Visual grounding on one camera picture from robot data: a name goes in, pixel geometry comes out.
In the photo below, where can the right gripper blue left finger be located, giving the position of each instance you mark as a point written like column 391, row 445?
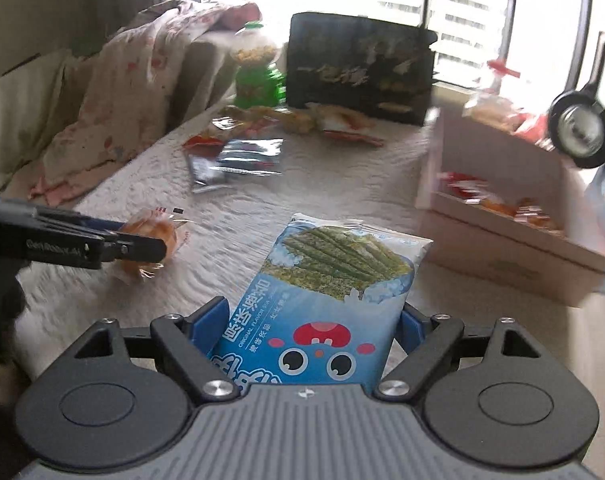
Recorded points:
column 183, row 345

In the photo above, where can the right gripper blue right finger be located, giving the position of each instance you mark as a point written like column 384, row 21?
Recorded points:
column 429, row 345

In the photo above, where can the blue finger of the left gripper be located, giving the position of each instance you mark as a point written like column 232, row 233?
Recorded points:
column 134, row 248
column 76, row 218

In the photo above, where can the clear bread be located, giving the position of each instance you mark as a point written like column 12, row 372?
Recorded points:
column 154, row 236

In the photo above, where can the blue seaweed snack bag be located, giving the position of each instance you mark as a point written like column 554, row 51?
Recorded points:
column 324, row 306

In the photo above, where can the red snack pouch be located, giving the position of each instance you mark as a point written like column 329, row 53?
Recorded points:
column 476, row 192

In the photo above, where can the yellow red peanut packet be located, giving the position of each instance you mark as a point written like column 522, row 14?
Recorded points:
column 341, row 123

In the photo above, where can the white lace tablecloth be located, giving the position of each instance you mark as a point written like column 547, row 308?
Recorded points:
column 98, row 407

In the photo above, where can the floral blanket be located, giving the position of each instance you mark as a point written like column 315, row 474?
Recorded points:
column 126, row 106

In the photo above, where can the pink cardboard box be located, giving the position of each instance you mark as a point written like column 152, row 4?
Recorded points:
column 474, row 241

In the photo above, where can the silver foil snack packet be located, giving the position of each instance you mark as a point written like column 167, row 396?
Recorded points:
column 215, row 164

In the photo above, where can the grey sofa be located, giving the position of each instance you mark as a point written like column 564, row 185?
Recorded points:
column 207, row 75

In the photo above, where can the clear jar red lid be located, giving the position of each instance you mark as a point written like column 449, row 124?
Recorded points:
column 487, row 105

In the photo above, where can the black round pot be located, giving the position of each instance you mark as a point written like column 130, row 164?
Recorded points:
column 576, row 126

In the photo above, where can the large black snack bag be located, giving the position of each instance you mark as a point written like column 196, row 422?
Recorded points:
column 381, row 69

